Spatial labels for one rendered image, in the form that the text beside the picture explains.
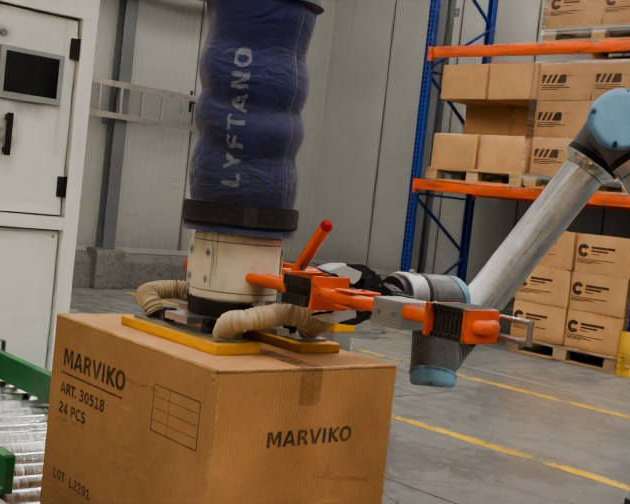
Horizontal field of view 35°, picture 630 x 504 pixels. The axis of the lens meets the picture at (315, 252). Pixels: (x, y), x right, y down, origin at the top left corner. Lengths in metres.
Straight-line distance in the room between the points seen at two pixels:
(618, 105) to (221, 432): 0.93
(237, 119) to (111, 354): 0.50
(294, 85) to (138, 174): 10.15
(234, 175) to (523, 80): 8.50
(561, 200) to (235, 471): 0.86
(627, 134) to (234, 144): 0.72
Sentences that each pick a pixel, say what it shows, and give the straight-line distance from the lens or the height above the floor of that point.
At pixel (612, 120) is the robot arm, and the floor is 1.44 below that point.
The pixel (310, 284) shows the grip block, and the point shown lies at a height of 1.09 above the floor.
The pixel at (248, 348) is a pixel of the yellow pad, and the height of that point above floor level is 0.96.
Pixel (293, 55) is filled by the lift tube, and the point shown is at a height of 1.50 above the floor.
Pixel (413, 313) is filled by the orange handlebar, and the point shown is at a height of 1.08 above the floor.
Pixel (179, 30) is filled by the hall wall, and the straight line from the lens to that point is 12.37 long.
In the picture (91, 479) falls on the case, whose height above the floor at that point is 0.66.
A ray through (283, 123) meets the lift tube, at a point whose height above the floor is 1.37.
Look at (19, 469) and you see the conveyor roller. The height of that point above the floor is 0.54.
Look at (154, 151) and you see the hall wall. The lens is 12.14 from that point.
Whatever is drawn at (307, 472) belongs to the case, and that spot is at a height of 0.76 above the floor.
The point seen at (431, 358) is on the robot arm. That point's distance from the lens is 1.95.
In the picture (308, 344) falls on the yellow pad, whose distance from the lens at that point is 1.89.
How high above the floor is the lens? 1.23
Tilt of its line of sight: 3 degrees down
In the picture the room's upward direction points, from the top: 6 degrees clockwise
